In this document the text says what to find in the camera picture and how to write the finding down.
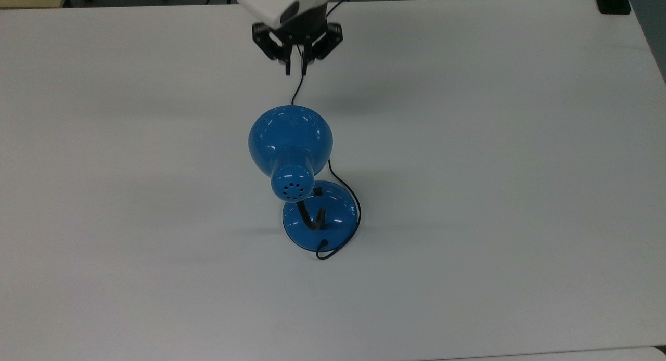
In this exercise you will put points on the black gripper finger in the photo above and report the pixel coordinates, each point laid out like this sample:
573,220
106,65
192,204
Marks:
268,42
327,42

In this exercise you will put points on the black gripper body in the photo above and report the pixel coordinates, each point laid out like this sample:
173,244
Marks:
304,27

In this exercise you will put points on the blue desk lamp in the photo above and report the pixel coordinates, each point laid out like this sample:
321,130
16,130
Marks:
289,134

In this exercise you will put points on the black table clamp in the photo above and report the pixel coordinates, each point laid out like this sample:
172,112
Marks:
614,3

